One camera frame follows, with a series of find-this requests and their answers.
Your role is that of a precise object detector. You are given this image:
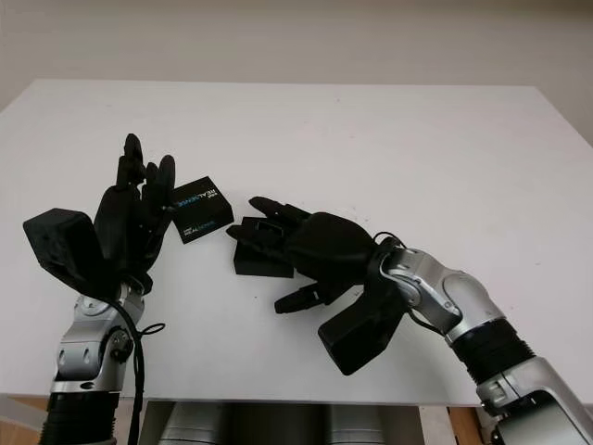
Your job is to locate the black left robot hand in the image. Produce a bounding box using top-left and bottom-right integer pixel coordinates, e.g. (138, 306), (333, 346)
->
(95, 133), (178, 287)

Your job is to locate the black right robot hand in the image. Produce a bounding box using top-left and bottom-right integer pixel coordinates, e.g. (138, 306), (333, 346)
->
(225, 196), (384, 316)

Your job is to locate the black RealSense box lid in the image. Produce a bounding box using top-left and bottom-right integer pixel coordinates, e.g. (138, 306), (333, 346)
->
(169, 174), (236, 246)

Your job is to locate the grey robot torso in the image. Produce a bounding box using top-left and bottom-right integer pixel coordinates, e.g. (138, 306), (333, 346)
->
(156, 401), (410, 445)

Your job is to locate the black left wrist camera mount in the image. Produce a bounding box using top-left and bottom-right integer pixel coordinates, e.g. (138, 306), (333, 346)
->
(21, 208), (102, 299)

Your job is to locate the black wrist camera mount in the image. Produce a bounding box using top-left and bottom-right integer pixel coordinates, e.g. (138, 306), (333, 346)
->
(21, 208), (102, 299)
(316, 276), (405, 377)

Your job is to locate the black camera box base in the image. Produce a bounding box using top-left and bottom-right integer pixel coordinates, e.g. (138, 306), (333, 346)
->
(231, 215), (298, 280)

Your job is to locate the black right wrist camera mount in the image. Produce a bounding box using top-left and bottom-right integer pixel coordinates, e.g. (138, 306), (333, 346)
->
(316, 276), (405, 377)

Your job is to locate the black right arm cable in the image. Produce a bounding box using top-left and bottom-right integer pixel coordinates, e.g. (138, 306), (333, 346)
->
(370, 230), (447, 336)

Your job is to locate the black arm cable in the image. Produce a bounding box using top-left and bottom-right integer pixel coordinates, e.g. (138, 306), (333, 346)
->
(370, 230), (447, 336)
(109, 295), (167, 445)

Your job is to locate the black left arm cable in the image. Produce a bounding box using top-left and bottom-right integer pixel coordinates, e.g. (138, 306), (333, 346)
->
(109, 295), (167, 445)

